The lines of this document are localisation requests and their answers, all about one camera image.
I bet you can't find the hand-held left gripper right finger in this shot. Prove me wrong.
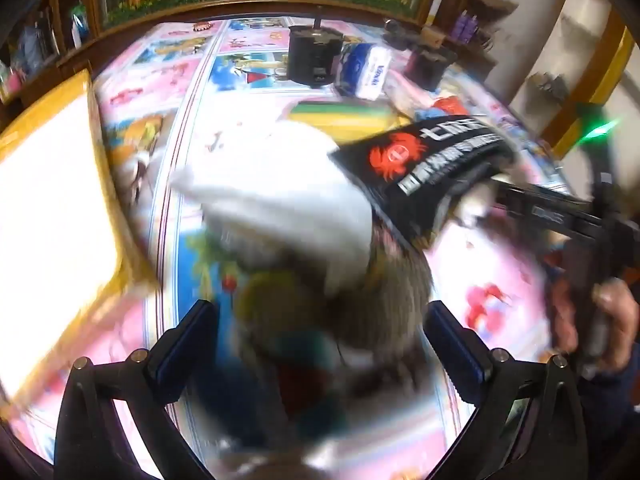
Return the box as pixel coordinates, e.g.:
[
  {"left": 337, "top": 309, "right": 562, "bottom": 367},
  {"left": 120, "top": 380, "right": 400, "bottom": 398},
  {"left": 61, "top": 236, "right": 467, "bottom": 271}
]
[{"left": 424, "top": 300, "right": 588, "bottom": 480}]

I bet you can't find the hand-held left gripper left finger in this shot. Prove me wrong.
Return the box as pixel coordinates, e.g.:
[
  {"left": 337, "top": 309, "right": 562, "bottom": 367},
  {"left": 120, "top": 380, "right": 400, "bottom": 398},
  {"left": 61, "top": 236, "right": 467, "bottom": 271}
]
[{"left": 55, "top": 299, "right": 221, "bottom": 480}]

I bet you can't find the grey knitted scouring cloth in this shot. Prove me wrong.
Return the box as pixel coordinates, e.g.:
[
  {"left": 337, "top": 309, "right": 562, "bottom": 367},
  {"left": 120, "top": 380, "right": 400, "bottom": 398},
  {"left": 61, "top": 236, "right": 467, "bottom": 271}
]
[{"left": 325, "top": 225, "right": 436, "bottom": 391}]

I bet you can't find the red and blue mesh scrubber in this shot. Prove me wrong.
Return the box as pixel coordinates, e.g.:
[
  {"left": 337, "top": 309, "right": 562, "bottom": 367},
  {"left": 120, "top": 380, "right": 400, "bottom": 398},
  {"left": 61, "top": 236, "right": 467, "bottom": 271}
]
[{"left": 235, "top": 270, "right": 361, "bottom": 436}]

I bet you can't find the black packet with red print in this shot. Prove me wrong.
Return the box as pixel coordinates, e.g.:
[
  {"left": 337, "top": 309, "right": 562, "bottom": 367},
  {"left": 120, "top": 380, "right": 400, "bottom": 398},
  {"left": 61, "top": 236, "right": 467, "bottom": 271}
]
[{"left": 327, "top": 117, "right": 518, "bottom": 251}]

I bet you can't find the white cloth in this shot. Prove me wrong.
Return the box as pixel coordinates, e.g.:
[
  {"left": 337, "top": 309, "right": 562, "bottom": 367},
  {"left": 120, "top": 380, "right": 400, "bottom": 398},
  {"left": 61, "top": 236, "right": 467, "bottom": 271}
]
[{"left": 172, "top": 122, "right": 373, "bottom": 296}]

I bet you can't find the yellow cardboard box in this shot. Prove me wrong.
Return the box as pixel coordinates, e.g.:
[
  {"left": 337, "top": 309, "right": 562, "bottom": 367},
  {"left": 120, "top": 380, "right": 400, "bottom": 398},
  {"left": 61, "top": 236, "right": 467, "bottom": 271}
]
[{"left": 0, "top": 69, "right": 161, "bottom": 411}]

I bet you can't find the green and yellow sponge pack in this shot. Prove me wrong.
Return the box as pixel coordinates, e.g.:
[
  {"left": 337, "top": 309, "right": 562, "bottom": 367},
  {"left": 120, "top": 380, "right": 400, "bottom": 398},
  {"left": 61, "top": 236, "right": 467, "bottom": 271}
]
[{"left": 290, "top": 101, "right": 396, "bottom": 136}]

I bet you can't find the blue and white tissue pack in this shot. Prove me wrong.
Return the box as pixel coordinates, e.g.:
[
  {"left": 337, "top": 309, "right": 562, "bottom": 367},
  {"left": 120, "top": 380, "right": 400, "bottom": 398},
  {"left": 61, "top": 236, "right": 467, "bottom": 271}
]
[{"left": 337, "top": 42, "right": 393, "bottom": 101}]

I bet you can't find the person's right forearm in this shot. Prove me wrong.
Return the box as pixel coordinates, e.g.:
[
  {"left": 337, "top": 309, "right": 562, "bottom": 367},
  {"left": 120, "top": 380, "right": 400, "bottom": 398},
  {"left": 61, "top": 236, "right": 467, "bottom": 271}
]
[{"left": 575, "top": 365, "right": 640, "bottom": 463}]

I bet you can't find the person's right hand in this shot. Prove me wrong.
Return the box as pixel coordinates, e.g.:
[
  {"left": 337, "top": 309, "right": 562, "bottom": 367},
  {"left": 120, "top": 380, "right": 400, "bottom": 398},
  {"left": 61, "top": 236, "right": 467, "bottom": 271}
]
[{"left": 547, "top": 277, "right": 640, "bottom": 367}]

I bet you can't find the black cylinder with wooden knob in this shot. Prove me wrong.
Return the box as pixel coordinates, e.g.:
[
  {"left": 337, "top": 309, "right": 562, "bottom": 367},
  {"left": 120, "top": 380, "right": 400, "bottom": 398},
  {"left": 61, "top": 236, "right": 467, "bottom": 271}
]
[{"left": 385, "top": 20, "right": 458, "bottom": 86}]

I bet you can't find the printed cartoon tablecloth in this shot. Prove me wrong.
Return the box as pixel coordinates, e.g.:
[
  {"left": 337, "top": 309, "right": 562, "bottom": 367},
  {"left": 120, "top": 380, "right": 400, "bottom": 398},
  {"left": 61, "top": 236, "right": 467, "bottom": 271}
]
[{"left": 10, "top": 17, "right": 576, "bottom": 480}]

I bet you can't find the black cylinder with rod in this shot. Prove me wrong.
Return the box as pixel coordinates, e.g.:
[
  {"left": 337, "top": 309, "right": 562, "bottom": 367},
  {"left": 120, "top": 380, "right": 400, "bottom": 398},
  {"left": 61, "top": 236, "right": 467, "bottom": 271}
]
[{"left": 287, "top": 5, "right": 346, "bottom": 86}]

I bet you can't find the white plastic bottle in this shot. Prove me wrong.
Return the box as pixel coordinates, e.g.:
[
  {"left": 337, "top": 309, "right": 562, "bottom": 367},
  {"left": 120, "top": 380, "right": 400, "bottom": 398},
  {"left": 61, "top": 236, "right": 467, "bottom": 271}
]
[{"left": 70, "top": 7, "right": 91, "bottom": 48}]

